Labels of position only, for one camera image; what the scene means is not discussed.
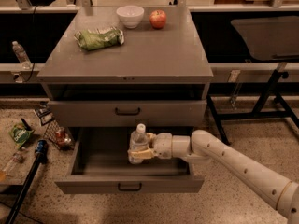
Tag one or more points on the white ceramic bowl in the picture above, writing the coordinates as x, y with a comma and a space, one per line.
130, 16

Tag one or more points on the clear plastic water bottle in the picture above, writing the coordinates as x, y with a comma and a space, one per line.
138, 142

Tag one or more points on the green chip bag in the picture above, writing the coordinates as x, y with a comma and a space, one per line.
99, 38

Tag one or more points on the black pole with blue grip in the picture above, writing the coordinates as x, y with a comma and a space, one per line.
41, 158

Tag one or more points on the open lower grey drawer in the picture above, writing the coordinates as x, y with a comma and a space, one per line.
100, 165

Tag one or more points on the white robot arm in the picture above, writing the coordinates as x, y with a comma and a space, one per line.
278, 191

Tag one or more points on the green snack bag on floor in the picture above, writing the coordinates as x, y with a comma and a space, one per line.
20, 134

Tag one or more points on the grey metal drawer cabinet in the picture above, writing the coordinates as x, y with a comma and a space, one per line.
151, 65

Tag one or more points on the dark snack packet on floor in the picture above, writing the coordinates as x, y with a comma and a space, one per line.
44, 114

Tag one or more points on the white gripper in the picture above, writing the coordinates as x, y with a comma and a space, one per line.
163, 146

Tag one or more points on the red apple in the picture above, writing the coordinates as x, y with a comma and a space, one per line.
157, 19

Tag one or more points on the wire mesh basket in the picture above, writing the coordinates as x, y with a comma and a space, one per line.
49, 134

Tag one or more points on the plastic bottle on floor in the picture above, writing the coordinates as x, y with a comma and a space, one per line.
12, 166

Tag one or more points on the closed upper grey drawer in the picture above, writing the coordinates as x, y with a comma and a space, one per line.
128, 113

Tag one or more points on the small water bottle on ledge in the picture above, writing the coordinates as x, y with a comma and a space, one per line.
21, 55

